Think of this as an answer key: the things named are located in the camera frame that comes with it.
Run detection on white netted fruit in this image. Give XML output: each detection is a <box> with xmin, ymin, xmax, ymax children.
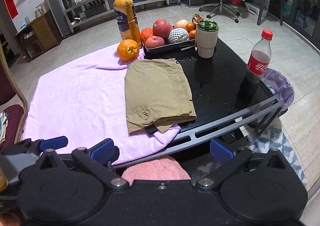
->
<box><xmin>168</xmin><ymin>28</ymin><xmax>189</xmax><ymax>44</ymax></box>

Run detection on khaki shorts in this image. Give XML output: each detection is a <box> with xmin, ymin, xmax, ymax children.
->
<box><xmin>125</xmin><ymin>58</ymin><xmax>197</xmax><ymax>134</ymax></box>

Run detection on grey tv stand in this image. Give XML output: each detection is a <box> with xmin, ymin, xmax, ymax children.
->
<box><xmin>63</xmin><ymin>0</ymin><xmax>169</xmax><ymax>31</ymax></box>

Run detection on cola bottle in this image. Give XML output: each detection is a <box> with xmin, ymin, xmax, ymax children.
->
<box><xmin>246</xmin><ymin>29</ymin><xmax>273</xmax><ymax>84</ymax></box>

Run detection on large orange fruit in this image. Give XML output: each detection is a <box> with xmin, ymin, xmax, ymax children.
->
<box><xmin>117</xmin><ymin>39</ymin><xmax>140</xmax><ymax>62</ymax></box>

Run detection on orange juice bottle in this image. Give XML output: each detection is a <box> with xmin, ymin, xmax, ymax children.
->
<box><xmin>113</xmin><ymin>0</ymin><xmax>142</xmax><ymax>48</ymax></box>

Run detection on pink knit garment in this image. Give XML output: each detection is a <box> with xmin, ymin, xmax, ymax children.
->
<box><xmin>121</xmin><ymin>156</ymin><xmax>191</xmax><ymax>185</ymax></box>

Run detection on maroon chair wooden frame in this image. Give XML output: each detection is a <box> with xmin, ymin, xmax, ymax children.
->
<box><xmin>1</xmin><ymin>48</ymin><xmax>29</xmax><ymax>150</ymax></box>

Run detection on red apple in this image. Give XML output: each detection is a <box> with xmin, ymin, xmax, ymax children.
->
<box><xmin>153</xmin><ymin>19</ymin><xmax>173</xmax><ymax>39</ymax></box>

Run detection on black fruit tray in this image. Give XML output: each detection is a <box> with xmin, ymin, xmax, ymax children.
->
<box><xmin>143</xmin><ymin>39</ymin><xmax>196</xmax><ymax>60</ymax></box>

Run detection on green lid cup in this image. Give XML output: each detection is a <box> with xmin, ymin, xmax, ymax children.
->
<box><xmin>195</xmin><ymin>18</ymin><xmax>219</xmax><ymax>58</ymax></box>

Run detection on grey tower speaker left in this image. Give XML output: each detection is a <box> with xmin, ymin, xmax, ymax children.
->
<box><xmin>46</xmin><ymin>0</ymin><xmax>73</xmax><ymax>37</ymax></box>

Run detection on brown wooden cabinet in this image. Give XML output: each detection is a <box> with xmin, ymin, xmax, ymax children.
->
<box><xmin>15</xmin><ymin>11</ymin><xmax>62</xmax><ymax>62</ymax></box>

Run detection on pile of folded clothes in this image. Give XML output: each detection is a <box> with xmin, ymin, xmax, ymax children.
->
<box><xmin>0</xmin><ymin>112</ymin><xmax>9</xmax><ymax>144</ymax></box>

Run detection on purple bag trash bin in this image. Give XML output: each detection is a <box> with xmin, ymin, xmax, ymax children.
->
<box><xmin>261</xmin><ymin>68</ymin><xmax>295</xmax><ymax>110</ymax></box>

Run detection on pink towel table cover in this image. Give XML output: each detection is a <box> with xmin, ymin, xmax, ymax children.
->
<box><xmin>23</xmin><ymin>45</ymin><xmax>180</xmax><ymax>164</ymax></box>

